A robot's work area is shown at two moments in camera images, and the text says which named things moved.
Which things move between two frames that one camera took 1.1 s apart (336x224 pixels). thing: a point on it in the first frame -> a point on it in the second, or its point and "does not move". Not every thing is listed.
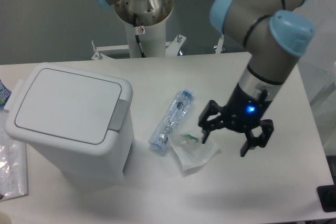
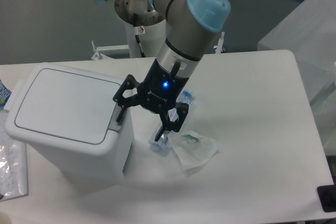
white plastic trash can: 85,119 does not move
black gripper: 243,110 -> 158,93
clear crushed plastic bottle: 171,121 does not move
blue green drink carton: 5,93 does not move
